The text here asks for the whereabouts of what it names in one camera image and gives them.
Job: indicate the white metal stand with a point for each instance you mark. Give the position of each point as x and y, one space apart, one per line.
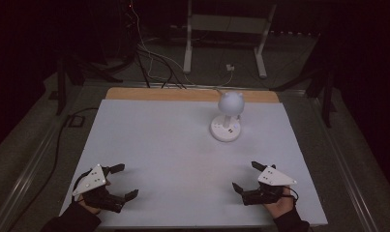
228 24

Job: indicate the white cat-eared desk lamp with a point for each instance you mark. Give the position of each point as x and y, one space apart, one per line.
226 127

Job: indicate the person's left hand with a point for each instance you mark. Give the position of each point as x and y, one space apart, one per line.
86 206

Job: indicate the person's right hand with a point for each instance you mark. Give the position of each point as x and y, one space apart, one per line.
281 206

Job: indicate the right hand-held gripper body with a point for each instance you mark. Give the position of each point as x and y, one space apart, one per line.
273 178

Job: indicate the white table mat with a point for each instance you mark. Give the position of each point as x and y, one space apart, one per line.
170 154

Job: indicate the black tripod stand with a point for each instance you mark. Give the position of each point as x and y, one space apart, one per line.
321 83
70 71

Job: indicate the black floor bracket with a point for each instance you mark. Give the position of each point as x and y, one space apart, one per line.
75 121

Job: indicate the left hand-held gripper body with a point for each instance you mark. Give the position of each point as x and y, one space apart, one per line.
91 180

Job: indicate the white plug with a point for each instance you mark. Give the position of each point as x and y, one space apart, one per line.
230 67

